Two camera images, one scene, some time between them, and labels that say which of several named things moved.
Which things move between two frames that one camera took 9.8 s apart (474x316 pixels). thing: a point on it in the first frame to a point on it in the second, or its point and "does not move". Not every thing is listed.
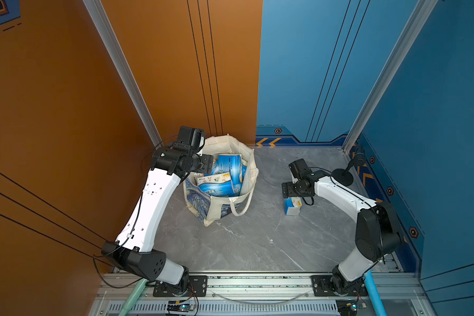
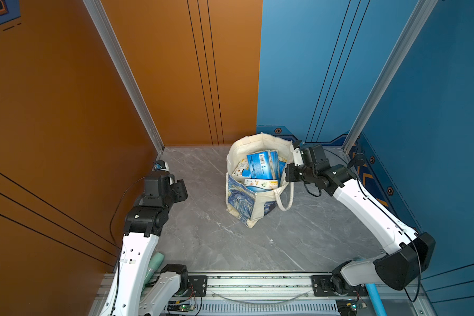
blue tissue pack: x=193 y=176 to x=242 y=169
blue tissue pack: x=217 y=184 to x=261 y=185
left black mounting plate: x=197 y=287 does not move
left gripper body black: x=201 y=163 to x=178 y=193
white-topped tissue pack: x=232 y=164 to x=282 y=162
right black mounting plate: x=321 y=287 does not move
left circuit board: x=176 y=305 does not move
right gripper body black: x=293 y=189 to x=300 y=173
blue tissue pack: x=292 y=205 to x=263 y=164
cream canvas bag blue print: x=204 y=208 to x=245 y=205
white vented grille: x=230 y=308 does not move
